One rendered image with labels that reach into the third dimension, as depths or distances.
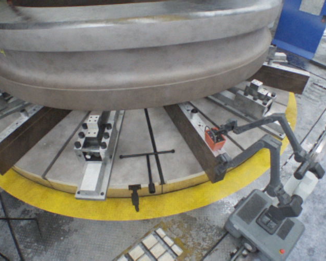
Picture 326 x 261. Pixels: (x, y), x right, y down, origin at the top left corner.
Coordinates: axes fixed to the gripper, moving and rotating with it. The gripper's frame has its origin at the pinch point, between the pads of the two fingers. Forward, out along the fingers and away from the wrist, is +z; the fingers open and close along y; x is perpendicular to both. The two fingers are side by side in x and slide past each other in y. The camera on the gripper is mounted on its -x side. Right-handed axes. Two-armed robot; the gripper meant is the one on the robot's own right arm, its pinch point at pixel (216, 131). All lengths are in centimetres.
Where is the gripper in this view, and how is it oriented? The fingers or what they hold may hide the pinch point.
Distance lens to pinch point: 208.6
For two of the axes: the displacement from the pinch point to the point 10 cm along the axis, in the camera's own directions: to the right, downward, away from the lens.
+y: 3.5, 6.5, -6.8
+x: 0.0, 7.2, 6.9
